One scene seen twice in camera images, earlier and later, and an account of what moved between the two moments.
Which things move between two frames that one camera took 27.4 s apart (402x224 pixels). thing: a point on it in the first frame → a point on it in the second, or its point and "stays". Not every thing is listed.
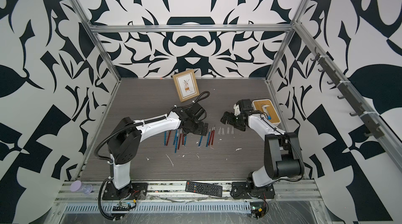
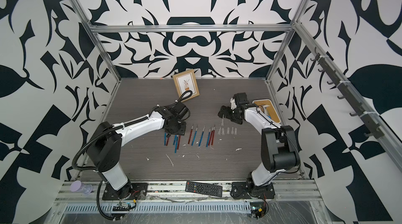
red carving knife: x=211 y=136 stays
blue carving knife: x=200 y=141 → x=194 y=136
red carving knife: x=213 y=135 stays
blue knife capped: x=209 y=132 stays
